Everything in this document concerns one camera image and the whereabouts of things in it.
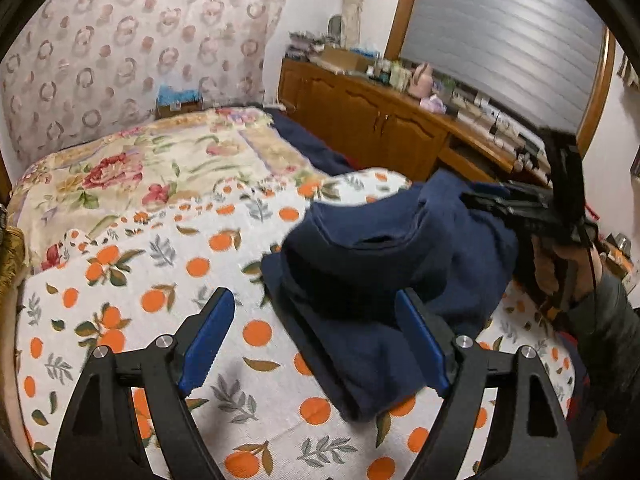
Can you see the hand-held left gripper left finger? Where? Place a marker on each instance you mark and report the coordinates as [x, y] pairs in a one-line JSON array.
[[210, 335]]

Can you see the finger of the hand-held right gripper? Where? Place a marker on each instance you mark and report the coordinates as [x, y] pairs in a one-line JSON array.
[[492, 209], [500, 190]]

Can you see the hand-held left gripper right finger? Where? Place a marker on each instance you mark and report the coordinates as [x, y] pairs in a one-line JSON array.
[[420, 335]]

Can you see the navy blue printed t-shirt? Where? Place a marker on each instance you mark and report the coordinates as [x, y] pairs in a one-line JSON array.
[[360, 340]]

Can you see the person's right forearm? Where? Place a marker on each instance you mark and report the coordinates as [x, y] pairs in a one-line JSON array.
[[605, 340]]

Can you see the person's right hand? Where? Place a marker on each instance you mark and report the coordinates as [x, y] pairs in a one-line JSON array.
[[545, 270]]

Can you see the orange fruit print bed sheet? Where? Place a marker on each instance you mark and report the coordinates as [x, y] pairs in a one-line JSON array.
[[150, 280]]

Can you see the pink cloth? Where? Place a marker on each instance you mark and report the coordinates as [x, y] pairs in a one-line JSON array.
[[432, 105]]

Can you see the pink kettle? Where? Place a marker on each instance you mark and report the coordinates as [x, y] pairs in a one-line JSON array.
[[421, 82]]

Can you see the wooden cabinet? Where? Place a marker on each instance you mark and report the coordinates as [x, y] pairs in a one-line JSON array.
[[380, 120]]

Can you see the floral blanket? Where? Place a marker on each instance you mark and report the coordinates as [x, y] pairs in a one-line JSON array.
[[140, 170]]

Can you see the dark navy blanket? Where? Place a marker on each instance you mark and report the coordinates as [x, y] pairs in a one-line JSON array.
[[310, 142]]

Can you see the open cardboard box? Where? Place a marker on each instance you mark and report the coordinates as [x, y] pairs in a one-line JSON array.
[[345, 59]]

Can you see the gold patterned pillow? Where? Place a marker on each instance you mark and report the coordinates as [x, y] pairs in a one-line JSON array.
[[11, 255]]

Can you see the cardboard box with blue cloth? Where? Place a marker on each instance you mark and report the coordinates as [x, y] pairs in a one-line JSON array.
[[177, 102]]

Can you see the cream curtain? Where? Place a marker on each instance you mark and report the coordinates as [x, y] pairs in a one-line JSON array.
[[357, 0]]

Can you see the pile of folded fabrics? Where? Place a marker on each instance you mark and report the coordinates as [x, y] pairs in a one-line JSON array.
[[305, 45]]

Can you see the circle patterned wall curtain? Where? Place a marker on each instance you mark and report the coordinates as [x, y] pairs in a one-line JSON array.
[[125, 45]]

